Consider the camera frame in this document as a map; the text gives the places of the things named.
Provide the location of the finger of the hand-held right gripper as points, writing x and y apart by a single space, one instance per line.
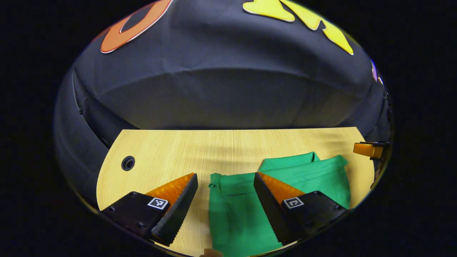
369 150

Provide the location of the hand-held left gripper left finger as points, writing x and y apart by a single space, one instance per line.
180 210

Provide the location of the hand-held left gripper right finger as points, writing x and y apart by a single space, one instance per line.
271 210

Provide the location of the green T-shirt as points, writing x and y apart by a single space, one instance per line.
235 221

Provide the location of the black backdrop cloth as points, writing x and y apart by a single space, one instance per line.
214 89

